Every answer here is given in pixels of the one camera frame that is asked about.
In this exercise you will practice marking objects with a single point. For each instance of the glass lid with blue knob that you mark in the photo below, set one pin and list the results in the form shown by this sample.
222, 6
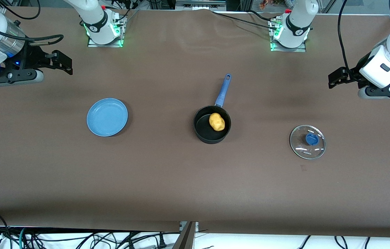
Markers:
307, 141

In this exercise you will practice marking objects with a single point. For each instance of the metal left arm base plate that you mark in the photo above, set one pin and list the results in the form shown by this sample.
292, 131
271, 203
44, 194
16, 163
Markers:
288, 49

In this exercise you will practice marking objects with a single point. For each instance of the small clear tape piece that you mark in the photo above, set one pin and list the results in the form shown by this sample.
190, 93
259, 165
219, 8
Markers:
304, 168

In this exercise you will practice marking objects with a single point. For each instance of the yellow potato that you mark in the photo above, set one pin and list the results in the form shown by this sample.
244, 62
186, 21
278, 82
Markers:
217, 122

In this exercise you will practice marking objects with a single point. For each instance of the aluminium profile post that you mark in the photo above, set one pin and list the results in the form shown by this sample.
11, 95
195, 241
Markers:
186, 238

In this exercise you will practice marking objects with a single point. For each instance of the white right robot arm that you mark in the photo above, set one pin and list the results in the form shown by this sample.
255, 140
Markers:
94, 20

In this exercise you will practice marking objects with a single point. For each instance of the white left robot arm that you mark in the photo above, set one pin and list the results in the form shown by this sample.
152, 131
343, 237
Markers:
298, 20

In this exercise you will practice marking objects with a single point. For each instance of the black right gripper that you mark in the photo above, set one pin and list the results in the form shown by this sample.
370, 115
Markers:
36, 58

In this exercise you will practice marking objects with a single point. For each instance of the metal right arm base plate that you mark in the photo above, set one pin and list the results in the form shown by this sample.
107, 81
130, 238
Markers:
105, 45

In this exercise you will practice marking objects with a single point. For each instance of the brown table cover sheet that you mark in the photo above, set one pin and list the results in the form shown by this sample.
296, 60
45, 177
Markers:
167, 180

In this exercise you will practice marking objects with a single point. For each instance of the aluminium frame rail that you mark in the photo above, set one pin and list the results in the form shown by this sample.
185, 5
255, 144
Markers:
200, 4

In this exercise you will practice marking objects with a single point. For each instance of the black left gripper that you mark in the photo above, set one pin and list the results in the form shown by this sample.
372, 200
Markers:
353, 73

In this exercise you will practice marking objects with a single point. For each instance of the blue round plate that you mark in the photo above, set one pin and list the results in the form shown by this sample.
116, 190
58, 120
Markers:
107, 117

